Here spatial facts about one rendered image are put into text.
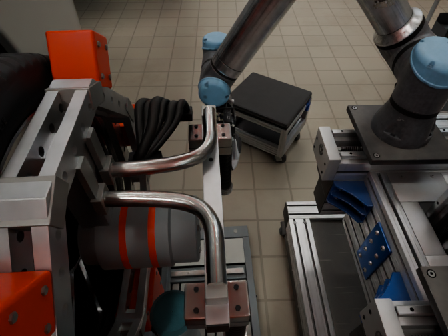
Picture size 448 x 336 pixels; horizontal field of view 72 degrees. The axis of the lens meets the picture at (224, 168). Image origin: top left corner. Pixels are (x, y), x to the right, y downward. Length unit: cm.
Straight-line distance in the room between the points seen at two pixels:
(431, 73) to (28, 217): 77
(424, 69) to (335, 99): 168
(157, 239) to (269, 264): 102
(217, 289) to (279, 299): 108
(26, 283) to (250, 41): 56
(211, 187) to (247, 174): 130
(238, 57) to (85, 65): 31
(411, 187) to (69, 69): 85
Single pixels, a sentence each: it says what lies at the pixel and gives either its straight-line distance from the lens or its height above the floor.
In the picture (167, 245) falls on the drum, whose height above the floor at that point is 89.
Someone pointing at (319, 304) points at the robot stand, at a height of 23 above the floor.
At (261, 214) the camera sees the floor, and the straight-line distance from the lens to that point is 166.
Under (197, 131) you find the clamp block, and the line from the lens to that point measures 65.
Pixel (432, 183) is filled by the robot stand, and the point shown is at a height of 73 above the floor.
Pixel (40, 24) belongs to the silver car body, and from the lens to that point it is 109.
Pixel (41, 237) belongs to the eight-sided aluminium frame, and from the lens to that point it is 39.
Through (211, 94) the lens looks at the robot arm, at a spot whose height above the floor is 96.
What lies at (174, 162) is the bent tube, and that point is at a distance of 51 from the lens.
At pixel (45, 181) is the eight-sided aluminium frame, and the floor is 112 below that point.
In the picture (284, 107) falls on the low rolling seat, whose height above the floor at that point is 34.
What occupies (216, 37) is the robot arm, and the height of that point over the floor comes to 101.
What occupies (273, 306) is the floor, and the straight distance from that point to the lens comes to 147.
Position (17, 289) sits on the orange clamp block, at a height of 110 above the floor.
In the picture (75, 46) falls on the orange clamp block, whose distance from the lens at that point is 57.
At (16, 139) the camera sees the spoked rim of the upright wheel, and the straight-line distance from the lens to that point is 50.
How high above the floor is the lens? 139
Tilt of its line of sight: 49 degrees down
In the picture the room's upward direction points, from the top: straight up
